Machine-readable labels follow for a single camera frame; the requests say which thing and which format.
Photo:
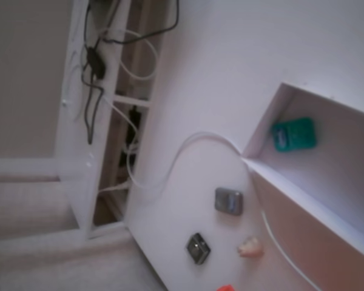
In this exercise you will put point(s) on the black power adapter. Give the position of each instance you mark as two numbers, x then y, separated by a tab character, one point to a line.
95	63

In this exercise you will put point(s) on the black plug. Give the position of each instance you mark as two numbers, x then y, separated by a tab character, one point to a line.
134	116

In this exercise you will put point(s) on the white metal frame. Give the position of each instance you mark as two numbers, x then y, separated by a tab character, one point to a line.
82	169

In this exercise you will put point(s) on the green cube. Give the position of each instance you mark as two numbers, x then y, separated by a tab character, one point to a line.
297	135

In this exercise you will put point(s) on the white cardboard bin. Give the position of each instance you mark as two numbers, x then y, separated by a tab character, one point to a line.
321	175

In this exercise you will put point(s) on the dark square block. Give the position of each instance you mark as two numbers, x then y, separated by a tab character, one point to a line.
198	248

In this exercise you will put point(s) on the grey metal tin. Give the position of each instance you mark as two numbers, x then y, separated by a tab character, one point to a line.
229	201

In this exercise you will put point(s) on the small beige animal figurine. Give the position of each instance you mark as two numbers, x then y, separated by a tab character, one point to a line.
251	248

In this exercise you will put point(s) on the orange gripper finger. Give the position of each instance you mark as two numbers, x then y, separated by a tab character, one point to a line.
225	288

